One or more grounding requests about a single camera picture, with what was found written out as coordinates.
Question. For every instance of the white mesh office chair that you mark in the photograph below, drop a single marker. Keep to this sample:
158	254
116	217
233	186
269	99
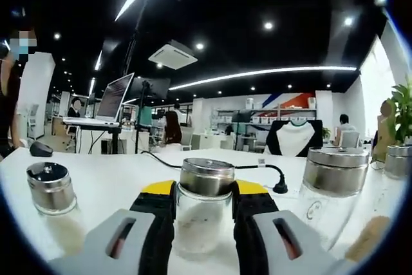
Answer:
351	138

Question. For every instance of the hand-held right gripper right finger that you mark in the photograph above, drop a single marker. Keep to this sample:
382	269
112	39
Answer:
309	242

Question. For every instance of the tall seasoning bottle brown contents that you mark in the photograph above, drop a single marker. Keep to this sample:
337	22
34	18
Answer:
397	162

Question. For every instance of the brown paper bag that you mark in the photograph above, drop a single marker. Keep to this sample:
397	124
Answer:
383	139

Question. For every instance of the potted green plant white pot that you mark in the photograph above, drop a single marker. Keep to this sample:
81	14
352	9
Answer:
402	110

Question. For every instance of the tall seasoning bottle white contents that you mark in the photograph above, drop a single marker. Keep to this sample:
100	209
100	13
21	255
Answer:
334	172

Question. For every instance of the small seasoning bottle beige contents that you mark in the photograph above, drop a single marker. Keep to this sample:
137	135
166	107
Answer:
51	188

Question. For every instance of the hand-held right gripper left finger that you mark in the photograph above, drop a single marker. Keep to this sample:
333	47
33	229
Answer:
106	239

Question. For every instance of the ceiling air conditioner unit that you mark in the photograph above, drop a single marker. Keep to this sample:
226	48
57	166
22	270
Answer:
174	54

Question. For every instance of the black monitor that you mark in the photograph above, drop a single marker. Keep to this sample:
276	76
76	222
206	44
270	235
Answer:
157	88

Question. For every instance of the shelf with white bins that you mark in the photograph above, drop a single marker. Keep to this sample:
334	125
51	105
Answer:
283	114

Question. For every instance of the small seasoning bottle grey contents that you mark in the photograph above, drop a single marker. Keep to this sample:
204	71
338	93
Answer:
206	178

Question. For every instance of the group of ceiling spotlights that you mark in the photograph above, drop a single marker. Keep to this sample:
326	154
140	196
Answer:
268	25

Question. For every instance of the open silver laptop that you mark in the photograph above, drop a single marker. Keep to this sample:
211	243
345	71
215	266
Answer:
116	98

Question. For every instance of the black computer mouse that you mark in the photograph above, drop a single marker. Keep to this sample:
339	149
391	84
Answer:
41	150

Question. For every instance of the black chair with white shirt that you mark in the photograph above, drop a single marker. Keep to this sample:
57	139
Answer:
296	138

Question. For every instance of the black laptop stand desk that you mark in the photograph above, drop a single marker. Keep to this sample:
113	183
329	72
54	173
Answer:
96	127

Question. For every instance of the small potted plant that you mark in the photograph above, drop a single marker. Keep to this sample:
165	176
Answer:
326	133

